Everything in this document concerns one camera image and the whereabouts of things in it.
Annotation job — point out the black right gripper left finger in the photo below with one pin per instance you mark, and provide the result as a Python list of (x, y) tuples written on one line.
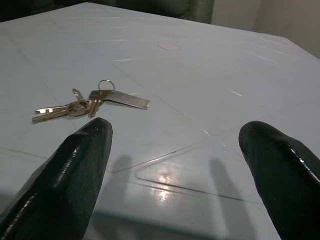
[(62, 180)]

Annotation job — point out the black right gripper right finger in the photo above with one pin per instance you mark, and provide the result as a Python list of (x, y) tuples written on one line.
[(282, 175)]

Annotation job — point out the bunch of brass keys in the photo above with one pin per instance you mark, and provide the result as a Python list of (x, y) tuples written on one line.
[(77, 108)]

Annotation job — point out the white plastic table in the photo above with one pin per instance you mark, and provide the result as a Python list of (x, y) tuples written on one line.
[(200, 75)]

